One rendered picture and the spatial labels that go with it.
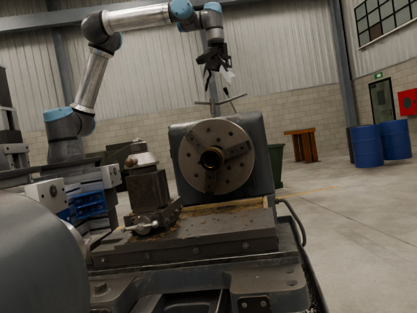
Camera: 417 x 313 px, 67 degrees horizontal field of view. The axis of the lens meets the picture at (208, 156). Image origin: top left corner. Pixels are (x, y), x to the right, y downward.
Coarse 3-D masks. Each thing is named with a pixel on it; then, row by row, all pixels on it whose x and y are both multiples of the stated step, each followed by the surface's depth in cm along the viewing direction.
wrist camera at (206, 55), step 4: (212, 48) 131; (216, 48) 132; (204, 52) 133; (208, 52) 129; (212, 52) 130; (216, 52) 132; (200, 56) 127; (204, 56) 127; (208, 56) 129; (212, 56) 130; (196, 60) 128; (200, 60) 127; (204, 60) 127
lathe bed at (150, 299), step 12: (144, 300) 62; (156, 300) 61; (168, 300) 66; (180, 300) 65; (192, 300) 65; (204, 300) 64; (216, 300) 62; (228, 300) 60; (132, 312) 58; (144, 312) 58; (156, 312) 59; (168, 312) 64; (180, 312) 64; (192, 312) 64; (204, 312) 63; (216, 312) 54; (228, 312) 57
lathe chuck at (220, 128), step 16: (192, 128) 130; (208, 128) 130; (224, 128) 128; (240, 128) 127; (208, 144) 129; (224, 144) 128; (192, 160) 131; (208, 160) 138; (240, 160) 128; (192, 176) 131; (224, 176) 129; (240, 176) 128; (224, 192) 130
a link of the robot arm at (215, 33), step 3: (207, 30) 132; (210, 30) 131; (213, 30) 131; (216, 30) 131; (219, 30) 131; (222, 30) 132; (207, 33) 132; (210, 33) 131; (213, 33) 131; (216, 33) 131; (219, 33) 131; (222, 33) 132; (207, 36) 133; (210, 36) 131; (213, 36) 131; (216, 36) 131; (219, 36) 131; (222, 36) 132; (207, 39) 133; (210, 39) 132; (213, 39) 132; (222, 39) 133
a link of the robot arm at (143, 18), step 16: (176, 0) 118; (96, 16) 124; (112, 16) 124; (128, 16) 123; (144, 16) 122; (160, 16) 121; (176, 16) 120; (192, 16) 124; (96, 32) 127; (112, 32) 129
